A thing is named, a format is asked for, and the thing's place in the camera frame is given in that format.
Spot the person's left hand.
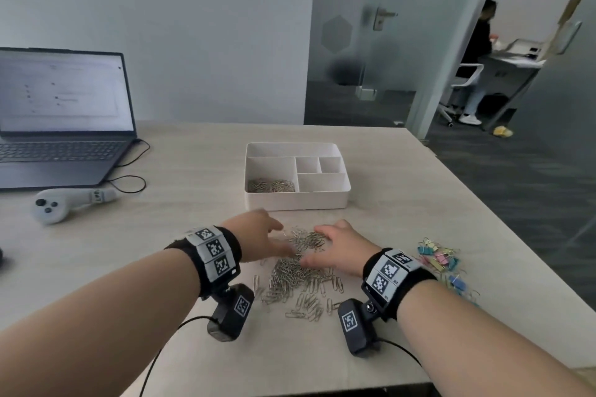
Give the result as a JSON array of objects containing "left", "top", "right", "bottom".
[{"left": 219, "top": 209, "right": 297, "bottom": 265}]

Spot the person's right hand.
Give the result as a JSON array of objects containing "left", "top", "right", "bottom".
[{"left": 300, "top": 218, "right": 382, "bottom": 277}]

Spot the layer of silver paper clips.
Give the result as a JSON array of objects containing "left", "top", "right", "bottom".
[{"left": 246, "top": 177, "right": 297, "bottom": 194}]

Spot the white compartment organizer tray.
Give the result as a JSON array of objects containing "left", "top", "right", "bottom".
[{"left": 243, "top": 141, "right": 352, "bottom": 212}]

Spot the pile of silver paper clips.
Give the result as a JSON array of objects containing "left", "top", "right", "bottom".
[{"left": 251, "top": 224, "right": 348, "bottom": 322}]

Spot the pile of coloured binder clips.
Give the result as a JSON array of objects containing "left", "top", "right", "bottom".
[{"left": 417, "top": 237, "right": 481, "bottom": 307}]

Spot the person's left forearm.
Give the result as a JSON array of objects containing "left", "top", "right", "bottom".
[{"left": 0, "top": 248, "right": 201, "bottom": 397}]

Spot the person's right forearm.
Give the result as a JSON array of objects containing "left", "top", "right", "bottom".
[{"left": 395, "top": 280, "right": 596, "bottom": 397}]

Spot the black left wristband with markers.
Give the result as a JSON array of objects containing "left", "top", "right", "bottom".
[{"left": 164, "top": 224, "right": 243, "bottom": 301}]

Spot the black wristband with markers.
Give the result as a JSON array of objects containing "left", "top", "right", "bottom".
[
  {"left": 164, "top": 224, "right": 243, "bottom": 301},
  {"left": 361, "top": 248, "right": 438, "bottom": 322}
]

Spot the black right wristband with markers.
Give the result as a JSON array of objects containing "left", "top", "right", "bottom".
[{"left": 361, "top": 248, "right": 438, "bottom": 322}]

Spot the white handheld controller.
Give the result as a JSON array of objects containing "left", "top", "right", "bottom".
[{"left": 31, "top": 187, "right": 118, "bottom": 225}]

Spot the hexagonal glass sticker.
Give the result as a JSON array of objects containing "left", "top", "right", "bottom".
[{"left": 321, "top": 15, "right": 353, "bottom": 54}]

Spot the white office chair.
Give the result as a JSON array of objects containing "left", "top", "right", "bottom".
[{"left": 437, "top": 62, "right": 485, "bottom": 128}]

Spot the dark grey laptop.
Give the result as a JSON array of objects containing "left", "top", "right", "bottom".
[{"left": 0, "top": 47, "right": 138, "bottom": 190}]

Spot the white office desk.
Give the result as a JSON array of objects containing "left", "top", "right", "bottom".
[{"left": 479, "top": 38, "right": 546, "bottom": 132}]

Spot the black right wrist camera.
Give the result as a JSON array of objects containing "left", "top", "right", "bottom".
[{"left": 337, "top": 298, "right": 382, "bottom": 358}]

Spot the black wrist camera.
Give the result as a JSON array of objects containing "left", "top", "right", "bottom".
[
  {"left": 207, "top": 283, "right": 256, "bottom": 342},
  {"left": 337, "top": 298, "right": 382, "bottom": 358}
]

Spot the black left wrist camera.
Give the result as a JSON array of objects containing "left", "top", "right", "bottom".
[{"left": 207, "top": 283, "right": 256, "bottom": 342}]

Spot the black right camera cable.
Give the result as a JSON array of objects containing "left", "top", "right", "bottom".
[{"left": 377, "top": 338, "right": 425, "bottom": 367}]

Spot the black camera cable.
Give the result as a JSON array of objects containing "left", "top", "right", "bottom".
[
  {"left": 377, "top": 338, "right": 425, "bottom": 367},
  {"left": 139, "top": 315, "right": 213, "bottom": 397}
]

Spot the black laptop cable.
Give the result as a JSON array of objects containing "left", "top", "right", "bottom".
[{"left": 107, "top": 138, "right": 151, "bottom": 195}]

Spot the black left camera cable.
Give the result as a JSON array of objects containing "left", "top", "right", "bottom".
[{"left": 139, "top": 315, "right": 213, "bottom": 397}]

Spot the metal lever door handle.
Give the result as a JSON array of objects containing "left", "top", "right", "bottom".
[{"left": 372, "top": 6, "right": 399, "bottom": 32}]

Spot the metal bar door handle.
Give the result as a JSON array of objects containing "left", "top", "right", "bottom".
[{"left": 556, "top": 20, "right": 583, "bottom": 56}]

